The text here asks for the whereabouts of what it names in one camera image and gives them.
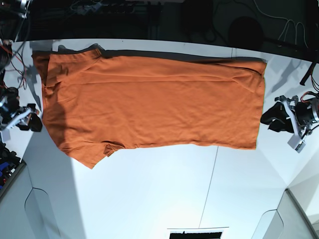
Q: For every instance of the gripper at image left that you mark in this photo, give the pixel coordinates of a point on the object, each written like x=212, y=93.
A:
x=12, y=114

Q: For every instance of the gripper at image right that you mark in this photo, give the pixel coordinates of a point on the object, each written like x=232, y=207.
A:
x=294, y=115

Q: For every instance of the orange t-shirt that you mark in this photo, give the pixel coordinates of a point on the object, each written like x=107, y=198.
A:
x=95, y=105

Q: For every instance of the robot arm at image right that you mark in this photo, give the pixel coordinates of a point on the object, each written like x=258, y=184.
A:
x=308, y=75

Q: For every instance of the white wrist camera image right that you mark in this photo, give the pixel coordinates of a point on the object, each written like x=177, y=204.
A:
x=296, y=143

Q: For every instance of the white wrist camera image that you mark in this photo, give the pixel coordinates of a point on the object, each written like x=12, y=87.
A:
x=5, y=135
x=296, y=143

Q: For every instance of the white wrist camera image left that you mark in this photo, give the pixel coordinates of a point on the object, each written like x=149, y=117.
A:
x=5, y=135

